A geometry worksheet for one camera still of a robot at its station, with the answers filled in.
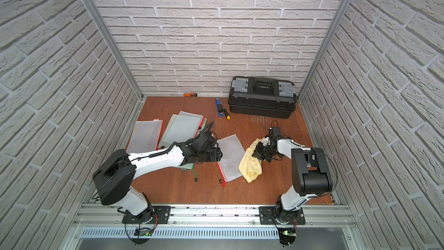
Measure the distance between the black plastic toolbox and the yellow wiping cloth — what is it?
195mm

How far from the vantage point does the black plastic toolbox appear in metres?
0.99

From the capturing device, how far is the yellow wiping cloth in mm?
851
